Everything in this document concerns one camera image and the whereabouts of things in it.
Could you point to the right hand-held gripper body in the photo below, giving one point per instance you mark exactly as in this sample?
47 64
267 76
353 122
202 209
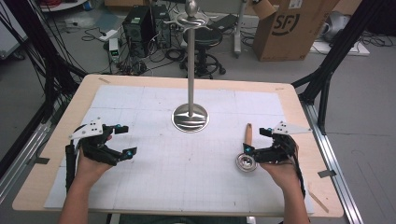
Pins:
280 149

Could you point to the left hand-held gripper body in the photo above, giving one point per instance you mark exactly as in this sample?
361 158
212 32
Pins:
93 146

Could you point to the silver metal stand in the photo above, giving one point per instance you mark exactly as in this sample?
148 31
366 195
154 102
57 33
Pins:
190 77

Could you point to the person's left hand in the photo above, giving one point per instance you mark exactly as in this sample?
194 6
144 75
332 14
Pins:
88 169

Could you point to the person's right hand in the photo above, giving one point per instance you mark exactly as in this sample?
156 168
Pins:
285 175

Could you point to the white grid mat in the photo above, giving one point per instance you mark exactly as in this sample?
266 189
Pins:
155 174

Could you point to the dark tape strip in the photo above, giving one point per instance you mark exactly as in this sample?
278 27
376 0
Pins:
42 160
327 173

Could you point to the thin wooden stick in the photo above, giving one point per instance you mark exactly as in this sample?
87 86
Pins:
318 200

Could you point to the wooden table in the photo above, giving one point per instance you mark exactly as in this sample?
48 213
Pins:
31 193

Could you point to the white box with green display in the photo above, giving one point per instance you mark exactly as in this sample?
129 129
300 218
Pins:
114 49

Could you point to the white power strip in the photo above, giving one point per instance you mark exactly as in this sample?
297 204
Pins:
108 35

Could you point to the brown cardboard box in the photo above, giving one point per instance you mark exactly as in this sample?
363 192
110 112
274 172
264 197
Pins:
289 34

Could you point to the large black computer tower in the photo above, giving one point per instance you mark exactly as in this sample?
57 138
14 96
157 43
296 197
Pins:
138 29

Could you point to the black rolling stool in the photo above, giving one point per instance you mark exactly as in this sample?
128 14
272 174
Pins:
202 46

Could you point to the white floor pole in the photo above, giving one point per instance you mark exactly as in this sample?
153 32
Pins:
239 28

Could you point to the slim black computer tower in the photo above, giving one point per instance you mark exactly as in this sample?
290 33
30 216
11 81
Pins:
162 25

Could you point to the aluminium rail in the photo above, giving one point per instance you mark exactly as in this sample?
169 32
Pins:
336 168
21 155

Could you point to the black metal frame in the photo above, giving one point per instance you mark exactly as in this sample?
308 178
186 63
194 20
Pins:
53 71
330 65

